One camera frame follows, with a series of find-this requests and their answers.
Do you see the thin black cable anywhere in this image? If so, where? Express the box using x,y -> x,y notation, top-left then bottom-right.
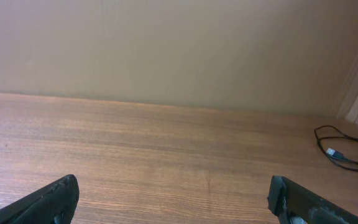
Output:
314,124 -> 358,179

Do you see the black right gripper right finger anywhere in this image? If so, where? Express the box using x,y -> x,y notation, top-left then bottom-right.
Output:
267,175 -> 358,224

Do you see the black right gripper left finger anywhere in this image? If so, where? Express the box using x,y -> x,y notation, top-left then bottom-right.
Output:
0,174 -> 80,224

